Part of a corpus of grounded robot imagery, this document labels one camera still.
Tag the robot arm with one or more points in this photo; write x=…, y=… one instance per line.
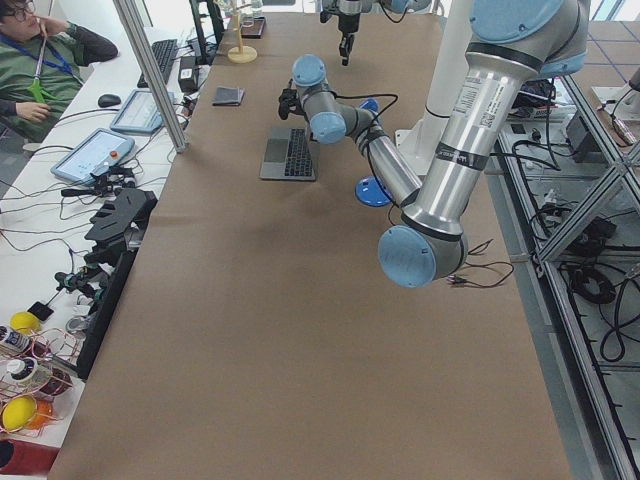
x=393, y=10
x=506, y=43

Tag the folded grey cloth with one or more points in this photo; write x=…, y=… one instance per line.
x=228, y=96

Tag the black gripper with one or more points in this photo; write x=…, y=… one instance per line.
x=286, y=105
x=346, y=22

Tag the aluminium frame post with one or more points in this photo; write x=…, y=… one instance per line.
x=134, y=29

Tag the yellow lemon near rack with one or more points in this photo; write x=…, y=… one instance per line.
x=19, y=413

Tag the white label bottle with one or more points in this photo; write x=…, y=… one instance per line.
x=14, y=343

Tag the orange fruit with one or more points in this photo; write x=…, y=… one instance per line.
x=39, y=413

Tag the grey laptop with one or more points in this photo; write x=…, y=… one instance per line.
x=290, y=155

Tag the blue desk lamp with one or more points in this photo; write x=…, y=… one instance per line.
x=368, y=190

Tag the black keyboard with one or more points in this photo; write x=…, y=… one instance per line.
x=164, y=52

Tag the seated person green shirt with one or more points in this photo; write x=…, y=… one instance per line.
x=41, y=58

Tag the copper wire rack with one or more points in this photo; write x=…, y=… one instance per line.
x=48, y=373

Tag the black computer mouse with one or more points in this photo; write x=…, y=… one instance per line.
x=108, y=100

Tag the teach pendant tablet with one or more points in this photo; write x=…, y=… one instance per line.
x=138, y=115
x=101, y=150

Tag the black tray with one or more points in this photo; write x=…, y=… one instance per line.
x=253, y=29

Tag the wooden mug tree stand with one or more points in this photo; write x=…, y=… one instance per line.
x=240, y=53

